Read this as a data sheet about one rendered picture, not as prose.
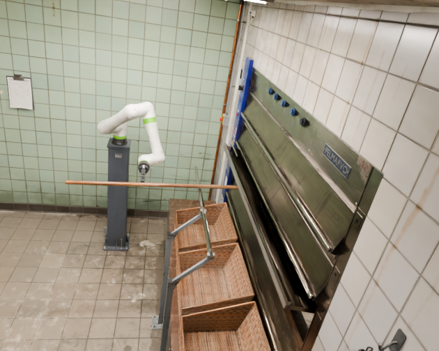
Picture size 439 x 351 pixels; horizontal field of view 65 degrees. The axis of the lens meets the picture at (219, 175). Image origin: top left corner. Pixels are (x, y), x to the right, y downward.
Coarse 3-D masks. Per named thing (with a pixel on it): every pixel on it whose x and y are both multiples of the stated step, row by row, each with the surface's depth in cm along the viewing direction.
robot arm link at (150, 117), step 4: (144, 104) 286; (148, 104) 288; (152, 104) 292; (148, 108) 287; (152, 108) 290; (148, 112) 288; (152, 112) 290; (144, 116) 289; (148, 116) 288; (152, 116) 290; (144, 120) 290; (148, 120) 289; (152, 120) 290; (156, 120) 295; (144, 124) 292
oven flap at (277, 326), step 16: (240, 208) 288; (240, 224) 277; (240, 240) 262; (256, 240) 245; (256, 256) 237; (256, 272) 229; (256, 288) 218; (272, 288) 206; (272, 304) 200; (272, 320) 195; (272, 336) 188; (288, 336) 178
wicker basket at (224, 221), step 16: (192, 208) 324; (208, 208) 327; (224, 208) 324; (176, 224) 304; (192, 224) 332; (208, 224) 336; (224, 224) 314; (176, 240) 297; (192, 240) 310; (224, 240) 279; (176, 256) 287
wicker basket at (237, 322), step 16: (240, 304) 220; (208, 320) 222; (224, 320) 225; (240, 320) 227; (256, 320) 213; (192, 336) 222; (208, 336) 224; (224, 336) 225; (240, 336) 224; (256, 336) 207
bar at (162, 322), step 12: (204, 216) 242; (180, 228) 253; (204, 228) 230; (168, 240) 255; (168, 252) 261; (168, 264) 266; (204, 264) 209; (180, 276) 211; (168, 288) 213; (168, 300) 218; (168, 312) 223; (156, 324) 294; (168, 324) 228
